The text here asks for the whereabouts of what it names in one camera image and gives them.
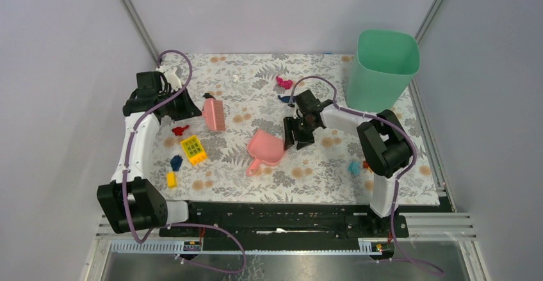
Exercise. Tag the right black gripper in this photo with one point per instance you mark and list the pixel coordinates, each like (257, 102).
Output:
(288, 124)

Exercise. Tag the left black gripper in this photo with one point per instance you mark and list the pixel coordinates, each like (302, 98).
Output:
(189, 109)

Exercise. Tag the pink plastic dustpan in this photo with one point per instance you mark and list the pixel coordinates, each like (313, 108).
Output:
(264, 148)

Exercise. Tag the pink plastic hand brush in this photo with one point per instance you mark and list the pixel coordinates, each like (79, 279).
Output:
(214, 115)

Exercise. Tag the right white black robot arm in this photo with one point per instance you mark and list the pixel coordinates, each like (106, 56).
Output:
(385, 145)

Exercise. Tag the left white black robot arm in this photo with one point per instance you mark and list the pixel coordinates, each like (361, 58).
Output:
(129, 201)

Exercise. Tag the dark blue paper scrap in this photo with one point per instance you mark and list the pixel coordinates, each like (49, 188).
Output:
(286, 99)

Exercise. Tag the magenta paper scrap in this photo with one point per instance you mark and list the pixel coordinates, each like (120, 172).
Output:
(283, 83)

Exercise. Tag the red paper scrap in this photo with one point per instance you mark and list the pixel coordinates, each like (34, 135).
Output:
(180, 130)

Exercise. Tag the black paper scrap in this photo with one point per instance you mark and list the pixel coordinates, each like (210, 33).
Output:
(207, 95)

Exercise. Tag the floral patterned table mat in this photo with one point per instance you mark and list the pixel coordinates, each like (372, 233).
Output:
(315, 174)

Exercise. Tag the light blue paper scrap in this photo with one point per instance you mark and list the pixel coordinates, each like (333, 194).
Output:
(354, 168)

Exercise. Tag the colourful toy block car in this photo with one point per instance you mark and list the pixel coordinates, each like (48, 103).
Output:
(366, 168)

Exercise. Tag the yellow toy block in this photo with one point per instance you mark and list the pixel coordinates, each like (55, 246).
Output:
(194, 150)

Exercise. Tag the small navy paper scrap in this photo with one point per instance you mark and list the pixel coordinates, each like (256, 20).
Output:
(176, 163)

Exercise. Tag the small yellow brick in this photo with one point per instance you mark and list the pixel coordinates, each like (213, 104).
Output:
(171, 180)

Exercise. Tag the green plastic trash bin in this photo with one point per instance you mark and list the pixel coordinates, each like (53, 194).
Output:
(385, 63)

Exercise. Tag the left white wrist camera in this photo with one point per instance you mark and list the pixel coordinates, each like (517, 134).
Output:
(170, 77)

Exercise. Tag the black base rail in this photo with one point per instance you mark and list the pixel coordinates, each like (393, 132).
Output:
(293, 227)

